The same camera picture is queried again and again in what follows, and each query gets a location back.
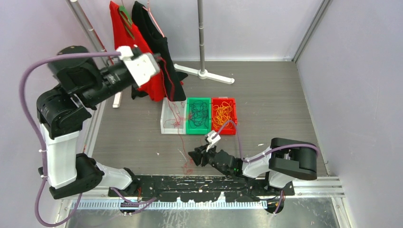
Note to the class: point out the red plastic bin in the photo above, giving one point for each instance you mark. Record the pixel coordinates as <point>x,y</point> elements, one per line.
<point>223,109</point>

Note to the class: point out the aluminium rail frame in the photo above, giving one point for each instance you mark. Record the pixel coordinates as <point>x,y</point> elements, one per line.
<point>323,187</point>

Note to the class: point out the white plastic bin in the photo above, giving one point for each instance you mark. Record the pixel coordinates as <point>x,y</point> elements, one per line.
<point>173,117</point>

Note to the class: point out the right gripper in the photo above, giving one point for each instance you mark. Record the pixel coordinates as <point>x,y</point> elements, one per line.
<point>196,154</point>

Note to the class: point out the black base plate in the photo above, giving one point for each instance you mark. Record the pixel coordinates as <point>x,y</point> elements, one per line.
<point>200,188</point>

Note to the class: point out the black t-shirt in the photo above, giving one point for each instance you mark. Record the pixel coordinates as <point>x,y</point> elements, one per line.
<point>169,82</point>

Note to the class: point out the green plastic bin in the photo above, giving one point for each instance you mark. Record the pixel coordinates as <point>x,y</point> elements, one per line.
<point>198,115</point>

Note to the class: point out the pink clothes hanger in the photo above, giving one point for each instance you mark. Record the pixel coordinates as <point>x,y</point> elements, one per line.
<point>147,9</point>

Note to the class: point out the red t-shirt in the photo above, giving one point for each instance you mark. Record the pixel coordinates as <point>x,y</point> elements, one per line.
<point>126,34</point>

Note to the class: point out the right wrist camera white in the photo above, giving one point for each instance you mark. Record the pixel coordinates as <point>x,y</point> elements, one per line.
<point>212,139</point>

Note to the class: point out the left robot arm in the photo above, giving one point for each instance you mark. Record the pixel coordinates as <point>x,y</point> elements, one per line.
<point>62,112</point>

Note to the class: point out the green clothes hanger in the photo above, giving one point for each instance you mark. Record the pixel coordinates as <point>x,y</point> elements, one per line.
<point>126,20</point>

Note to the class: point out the garment rack centre pole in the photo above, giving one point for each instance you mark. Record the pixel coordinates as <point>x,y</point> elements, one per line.
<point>203,73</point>

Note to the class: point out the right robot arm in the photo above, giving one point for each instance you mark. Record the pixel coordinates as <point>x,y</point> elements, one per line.
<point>283,161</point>

